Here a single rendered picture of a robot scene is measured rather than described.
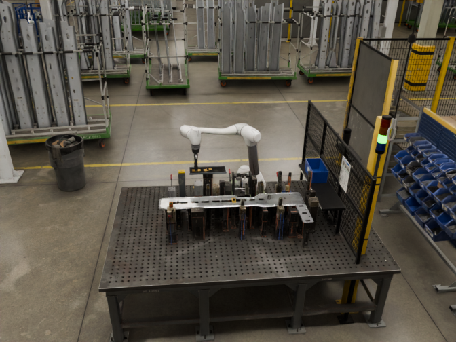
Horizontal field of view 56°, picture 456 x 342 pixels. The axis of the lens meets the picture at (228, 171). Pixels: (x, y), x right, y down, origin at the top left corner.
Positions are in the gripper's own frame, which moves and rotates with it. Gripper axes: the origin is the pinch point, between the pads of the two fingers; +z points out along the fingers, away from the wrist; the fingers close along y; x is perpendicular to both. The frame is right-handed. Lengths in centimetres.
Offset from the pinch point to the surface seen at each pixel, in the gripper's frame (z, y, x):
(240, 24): -19, -655, 154
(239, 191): 23.3, 12.9, 42.1
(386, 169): 68, -92, 261
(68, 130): 91, -318, -192
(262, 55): 58, -667, 215
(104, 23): -14, -712, -163
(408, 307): 119, 97, 202
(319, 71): 93, -641, 358
